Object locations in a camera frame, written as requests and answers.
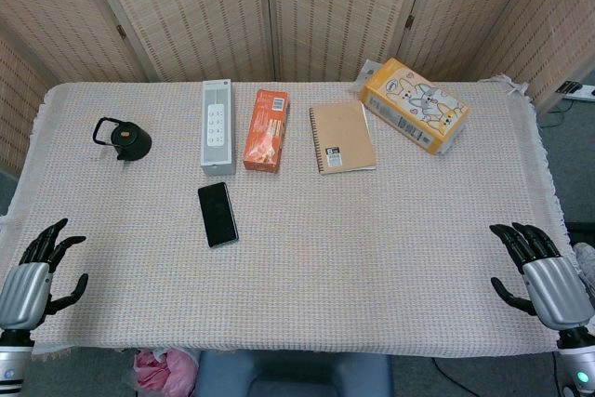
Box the beige woven tablecloth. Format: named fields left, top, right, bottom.
left=0, top=73, right=577, bottom=361

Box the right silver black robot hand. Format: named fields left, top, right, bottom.
left=488, top=222, right=595, bottom=333

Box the grey power strip box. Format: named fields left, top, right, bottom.
left=200, top=79, right=237, bottom=178

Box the black lid with loop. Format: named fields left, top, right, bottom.
left=92, top=116, right=153, bottom=162

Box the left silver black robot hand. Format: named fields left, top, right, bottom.
left=0, top=218, right=89, bottom=333

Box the smartphone black screen teal back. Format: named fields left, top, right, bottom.
left=197, top=181, right=240, bottom=249

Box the white power strip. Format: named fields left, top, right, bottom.
left=557, top=81, right=595, bottom=103

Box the orange cardboard box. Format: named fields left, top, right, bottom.
left=243, top=88, right=291, bottom=174

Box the grey knit shoe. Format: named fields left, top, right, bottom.
left=572, top=242, right=595, bottom=286

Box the bamboo folding screen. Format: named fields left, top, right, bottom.
left=0, top=0, right=595, bottom=179

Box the brown spiral notebook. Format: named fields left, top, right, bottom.
left=309, top=99, right=377, bottom=177

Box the yellow rabbit snack box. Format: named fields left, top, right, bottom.
left=349, top=57, right=470, bottom=156

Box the blue chair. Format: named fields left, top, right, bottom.
left=194, top=350, right=394, bottom=397

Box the pink plastic bag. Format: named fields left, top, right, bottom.
left=133, top=348, right=199, bottom=397

